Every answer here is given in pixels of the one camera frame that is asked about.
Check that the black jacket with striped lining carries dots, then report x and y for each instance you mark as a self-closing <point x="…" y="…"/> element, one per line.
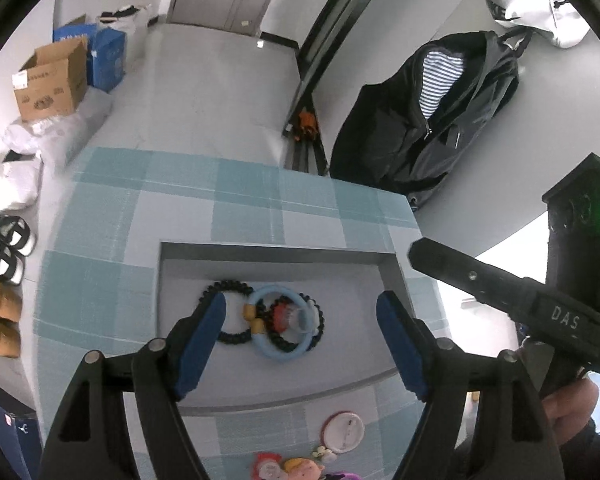
<point x="460" y="110"/>

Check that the blue checked tablecloth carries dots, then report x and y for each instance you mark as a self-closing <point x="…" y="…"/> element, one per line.
<point x="180" y="195"/>

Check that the white plastic bags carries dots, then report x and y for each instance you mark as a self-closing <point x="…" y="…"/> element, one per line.
<point x="40" y="140"/>

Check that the orange and black tool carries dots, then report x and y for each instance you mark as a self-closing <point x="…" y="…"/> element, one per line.
<point x="306" y="122"/>

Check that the black and white sandals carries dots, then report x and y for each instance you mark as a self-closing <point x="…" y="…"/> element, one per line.
<point x="5" y="250"/>

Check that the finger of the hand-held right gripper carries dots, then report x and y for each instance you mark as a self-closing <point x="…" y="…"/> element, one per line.
<point x="472" y="276"/>

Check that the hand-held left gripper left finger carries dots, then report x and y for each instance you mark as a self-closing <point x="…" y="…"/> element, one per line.
<point x="200" y="342"/>

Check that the blue cardboard box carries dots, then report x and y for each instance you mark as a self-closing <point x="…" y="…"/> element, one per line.
<point x="105" y="57"/>

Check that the red and white charm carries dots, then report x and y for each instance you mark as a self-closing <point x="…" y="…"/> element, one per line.
<point x="282" y="316"/>

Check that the brown slippers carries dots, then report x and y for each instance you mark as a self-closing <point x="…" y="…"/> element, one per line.
<point x="0" y="317"/>

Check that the brown cardboard box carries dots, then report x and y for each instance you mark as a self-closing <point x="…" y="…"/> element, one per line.
<point x="52" y="85"/>

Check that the colourful cartoon figure toy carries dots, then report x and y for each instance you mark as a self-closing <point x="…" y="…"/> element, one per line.
<point x="287" y="467"/>

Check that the person's right hand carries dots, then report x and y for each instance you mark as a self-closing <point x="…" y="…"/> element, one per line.
<point x="572" y="402"/>

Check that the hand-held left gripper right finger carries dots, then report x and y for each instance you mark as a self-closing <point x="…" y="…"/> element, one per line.
<point x="402" y="347"/>

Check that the grey jewelry tray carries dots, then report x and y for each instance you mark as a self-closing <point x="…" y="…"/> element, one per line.
<point x="300" y="267"/>

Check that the white bag with black items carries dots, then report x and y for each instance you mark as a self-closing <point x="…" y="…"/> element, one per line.
<point x="125" y="15"/>

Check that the small white flower charm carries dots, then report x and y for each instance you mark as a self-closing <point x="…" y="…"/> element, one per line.
<point x="325" y="455"/>

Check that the round white red-rimmed badge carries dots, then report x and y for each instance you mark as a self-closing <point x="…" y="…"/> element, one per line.
<point x="343" y="432"/>

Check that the dark blue box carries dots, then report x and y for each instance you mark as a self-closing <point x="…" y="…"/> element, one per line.
<point x="10" y="440"/>

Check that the person's right forearm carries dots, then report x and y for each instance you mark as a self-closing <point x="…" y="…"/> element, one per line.
<point x="582" y="455"/>

